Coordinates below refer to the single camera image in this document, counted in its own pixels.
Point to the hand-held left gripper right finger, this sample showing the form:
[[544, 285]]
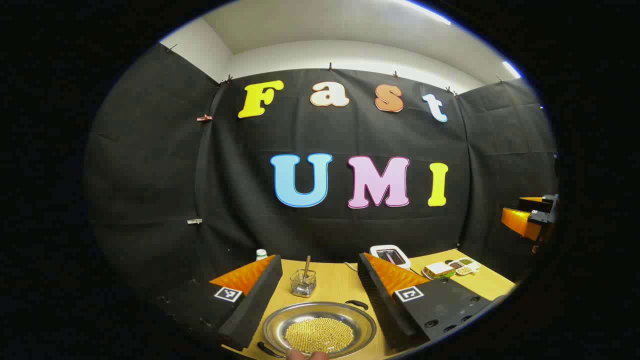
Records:
[[382, 305]]

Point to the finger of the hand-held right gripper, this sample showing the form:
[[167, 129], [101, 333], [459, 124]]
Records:
[[520, 222], [542, 201]]

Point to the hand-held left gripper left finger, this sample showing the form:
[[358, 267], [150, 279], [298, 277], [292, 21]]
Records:
[[255, 310]]

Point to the white toaster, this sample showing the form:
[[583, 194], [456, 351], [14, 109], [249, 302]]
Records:
[[390, 256]]

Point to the white drink bottle green label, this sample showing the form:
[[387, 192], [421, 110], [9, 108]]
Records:
[[261, 255]]

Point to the toy sandwich on plate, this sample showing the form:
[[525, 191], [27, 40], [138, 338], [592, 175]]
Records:
[[439, 270]]

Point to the heap of yellow soybeans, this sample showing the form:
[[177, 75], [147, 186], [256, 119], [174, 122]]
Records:
[[319, 334]]

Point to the white divided dish of grains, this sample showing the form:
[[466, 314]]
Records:
[[465, 266]]

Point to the ceiling light strip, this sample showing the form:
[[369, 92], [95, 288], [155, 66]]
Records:
[[511, 70]]

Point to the copper backdrop clip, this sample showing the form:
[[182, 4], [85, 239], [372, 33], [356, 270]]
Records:
[[204, 118]]

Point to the row of black backdrop clips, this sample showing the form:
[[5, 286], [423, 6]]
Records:
[[330, 66]]

